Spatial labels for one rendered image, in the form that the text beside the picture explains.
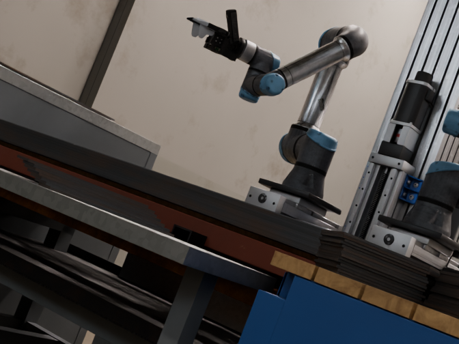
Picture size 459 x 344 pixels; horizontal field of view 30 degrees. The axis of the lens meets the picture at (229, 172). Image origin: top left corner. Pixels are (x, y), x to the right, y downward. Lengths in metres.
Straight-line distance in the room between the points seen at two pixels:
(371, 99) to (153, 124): 3.33
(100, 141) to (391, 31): 7.12
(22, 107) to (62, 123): 0.18
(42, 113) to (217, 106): 5.01
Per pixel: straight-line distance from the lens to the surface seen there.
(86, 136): 3.14
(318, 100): 3.13
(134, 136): 3.30
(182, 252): 1.32
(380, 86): 10.02
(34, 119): 2.99
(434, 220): 2.69
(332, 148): 2.99
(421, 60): 3.12
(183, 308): 1.44
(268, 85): 2.88
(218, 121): 7.95
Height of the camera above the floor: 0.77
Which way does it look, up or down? 5 degrees up
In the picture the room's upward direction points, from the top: 21 degrees clockwise
